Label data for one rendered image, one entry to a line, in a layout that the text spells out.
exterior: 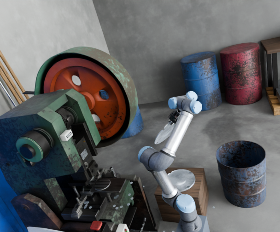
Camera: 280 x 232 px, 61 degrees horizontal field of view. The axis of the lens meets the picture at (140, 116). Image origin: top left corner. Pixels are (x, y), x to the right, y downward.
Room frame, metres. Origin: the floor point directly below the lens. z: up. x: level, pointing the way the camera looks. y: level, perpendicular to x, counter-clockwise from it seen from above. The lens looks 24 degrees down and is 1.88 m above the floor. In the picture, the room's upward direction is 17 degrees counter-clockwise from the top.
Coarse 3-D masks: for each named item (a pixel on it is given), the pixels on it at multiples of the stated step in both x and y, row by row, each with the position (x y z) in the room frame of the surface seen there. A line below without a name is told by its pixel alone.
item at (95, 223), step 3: (93, 222) 1.15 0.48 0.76; (96, 222) 1.15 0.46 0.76; (99, 222) 1.14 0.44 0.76; (93, 225) 1.13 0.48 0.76; (96, 225) 1.12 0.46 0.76; (99, 225) 1.12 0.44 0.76; (90, 228) 1.12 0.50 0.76; (93, 228) 1.11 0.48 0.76; (96, 228) 1.10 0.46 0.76; (99, 228) 1.10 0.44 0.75
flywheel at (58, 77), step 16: (64, 64) 1.84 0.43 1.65; (80, 64) 1.79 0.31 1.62; (96, 64) 1.73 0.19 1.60; (48, 80) 1.92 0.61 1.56; (64, 80) 1.91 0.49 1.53; (80, 80) 1.85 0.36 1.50; (96, 80) 1.79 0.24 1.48; (112, 80) 1.70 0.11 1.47; (96, 96) 1.81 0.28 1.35; (112, 96) 1.76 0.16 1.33; (96, 112) 1.84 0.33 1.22; (112, 112) 1.78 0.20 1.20; (128, 112) 1.77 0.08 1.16; (112, 128) 1.76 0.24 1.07
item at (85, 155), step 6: (78, 138) 1.55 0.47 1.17; (78, 144) 1.48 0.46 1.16; (84, 144) 1.53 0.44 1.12; (78, 150) 1.46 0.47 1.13; (84, 150) 1.51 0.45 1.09; (84, 156) 1.49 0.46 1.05; (90, 156) 1.54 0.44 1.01; (84, 162) 1.45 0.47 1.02; (90, 162) 1.51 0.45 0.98; (90, 168) 1.45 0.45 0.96; (96, 168) 1.50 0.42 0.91; (72, 174) 1.47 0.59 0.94; (78, 174) 1.45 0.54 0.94; (84, 174) 1.43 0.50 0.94; (90, 174) 1.44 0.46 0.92
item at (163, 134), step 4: (168, 124) 1.59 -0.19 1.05; (168, 128) 1.67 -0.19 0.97; (172, 128) 1.72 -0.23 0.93; (160, 132) 1.58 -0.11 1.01; (164, 132) 1.66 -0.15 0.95; (168, 132) 1.72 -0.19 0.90; (160, 136) 1.63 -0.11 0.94; (164, 136) 1.71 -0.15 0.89; (168, 136) 1.77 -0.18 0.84; (156, 140) 1.62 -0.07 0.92; (160, 140) 1.69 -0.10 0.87
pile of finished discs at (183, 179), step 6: (168, 174) 1.88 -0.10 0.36; (174, 174) 1.85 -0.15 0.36; (180, 174) 1.83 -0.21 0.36; (186, 174) 1.80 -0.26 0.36; (192, 174) 1.78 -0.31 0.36; (174, 180) 1.77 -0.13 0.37; (180, 180) 1.74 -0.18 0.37; (186, 180) 1.73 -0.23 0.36; (192, 180) 1.70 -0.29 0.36; (180, 186) 1.67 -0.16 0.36; (186, 186) 1.65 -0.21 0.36
